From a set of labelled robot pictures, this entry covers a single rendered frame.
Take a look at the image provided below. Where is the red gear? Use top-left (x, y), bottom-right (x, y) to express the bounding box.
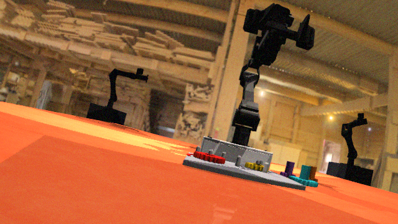
top-left (193, 151), bottom-right (225, 164)

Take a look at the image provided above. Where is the yellow gear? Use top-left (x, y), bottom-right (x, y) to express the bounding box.
top-left (245, 162), bottom-right (264, 171)

